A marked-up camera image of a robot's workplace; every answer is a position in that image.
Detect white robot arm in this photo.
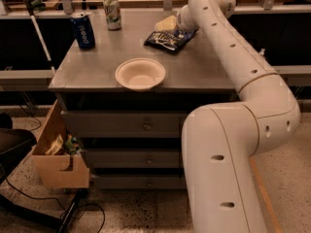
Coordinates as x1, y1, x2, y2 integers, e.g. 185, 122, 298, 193
177, 0, 300, 233

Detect blue soda can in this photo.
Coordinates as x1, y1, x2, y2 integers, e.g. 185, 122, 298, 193
70, 13, 95, 50

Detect grey drawer cabinet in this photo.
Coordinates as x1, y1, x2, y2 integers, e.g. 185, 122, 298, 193
50, 9, 236, 189

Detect middle grey drawer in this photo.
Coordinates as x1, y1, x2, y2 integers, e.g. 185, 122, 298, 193
84, 149, 182, 168

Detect white pole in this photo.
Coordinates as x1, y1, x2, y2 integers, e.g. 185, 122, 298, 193
22, 0, 55, 75

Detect black floor cable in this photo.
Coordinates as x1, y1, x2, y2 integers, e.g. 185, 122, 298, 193
0, 165, 107, 233

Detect snack packets in box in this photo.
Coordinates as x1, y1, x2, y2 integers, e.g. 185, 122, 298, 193
45, 134, 80, 155

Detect green white soda can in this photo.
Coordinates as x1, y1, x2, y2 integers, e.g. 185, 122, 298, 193
103, 0, 121, 30

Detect bottom grey drawer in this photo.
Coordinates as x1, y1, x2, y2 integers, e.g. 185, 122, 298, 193
92, 175, 186, 189

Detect white paper bowl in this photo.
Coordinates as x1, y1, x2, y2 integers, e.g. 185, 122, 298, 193
115, 58, 166, 92

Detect grey drawer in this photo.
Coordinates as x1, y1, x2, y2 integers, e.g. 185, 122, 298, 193
84, 149, 182, 168
61, 111, 187, 138
92, 175, 186, 189

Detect blue chip bag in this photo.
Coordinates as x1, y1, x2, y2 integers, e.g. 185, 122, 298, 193
144, 29, 196, 52

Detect top grey drawer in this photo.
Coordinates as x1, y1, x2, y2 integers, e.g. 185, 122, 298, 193
61, 111, 187, 138

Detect cardboard box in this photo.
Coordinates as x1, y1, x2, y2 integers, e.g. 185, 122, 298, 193
31, 101, 89, 188

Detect black chair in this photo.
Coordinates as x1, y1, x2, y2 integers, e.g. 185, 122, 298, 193
0, 112, 37, 183

